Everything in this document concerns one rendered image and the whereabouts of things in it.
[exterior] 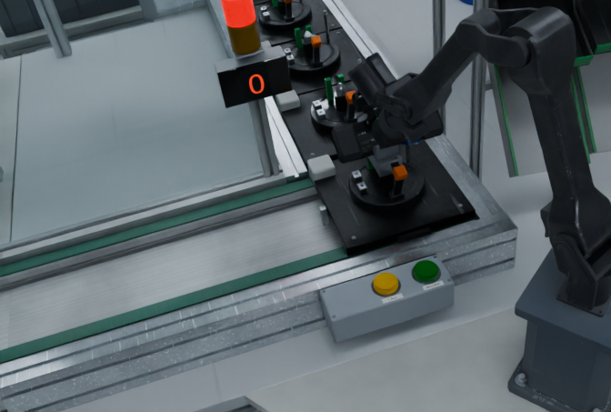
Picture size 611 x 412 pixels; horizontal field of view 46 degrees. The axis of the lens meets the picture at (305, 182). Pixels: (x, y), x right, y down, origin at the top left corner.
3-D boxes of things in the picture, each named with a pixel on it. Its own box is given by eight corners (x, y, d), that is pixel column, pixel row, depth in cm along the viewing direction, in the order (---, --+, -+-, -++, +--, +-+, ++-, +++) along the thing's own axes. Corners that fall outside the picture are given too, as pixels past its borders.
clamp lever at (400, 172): (404, 195, 126) (408, 173, 120) (393, 198, 126) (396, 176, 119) (396, 178, 128) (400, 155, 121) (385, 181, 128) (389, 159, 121)
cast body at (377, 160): (403, 171, 127) (401, 140, 122) (379, 177, 126) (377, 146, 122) (385, 145, 133) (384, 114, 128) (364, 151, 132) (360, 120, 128)
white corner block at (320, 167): (337, 182, 138) (335, 166, 136) (315, 188, 138) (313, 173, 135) (330, 168, 142) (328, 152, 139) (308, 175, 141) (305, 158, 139)
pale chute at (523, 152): (581, 165, 127) (591, 163, 123) (508, 178, 127) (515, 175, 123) (550, 15, 130) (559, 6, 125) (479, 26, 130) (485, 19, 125)
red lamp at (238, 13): (258, 23, 115) (254, -6, 112) (229, 30, 115) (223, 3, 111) (252, 10, 119) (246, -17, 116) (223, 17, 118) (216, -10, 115)
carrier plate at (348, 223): (475, 217, 126) (475, 208, 125) (347, 256, 123) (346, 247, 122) (421, 142, 144) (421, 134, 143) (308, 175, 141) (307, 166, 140)
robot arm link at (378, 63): (449, 92, 105) (402, 27, 106) (410, 116, 101) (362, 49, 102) (415, 121, 115) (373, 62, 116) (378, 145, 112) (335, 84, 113)
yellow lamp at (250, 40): (264, 50, 118) (259, 24, 115) (235, 57, 118) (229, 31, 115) (257, 36, 122) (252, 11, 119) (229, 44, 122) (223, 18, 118)
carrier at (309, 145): (418, 138, 145) (416, 86, 137) (306, 170, 142) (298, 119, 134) (377, 81, 164) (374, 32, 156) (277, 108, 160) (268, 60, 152)
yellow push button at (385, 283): (402, 294, 115) (401, 286, 114) (378, 301, 114) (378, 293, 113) (393, 276, 118) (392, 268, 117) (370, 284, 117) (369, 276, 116)
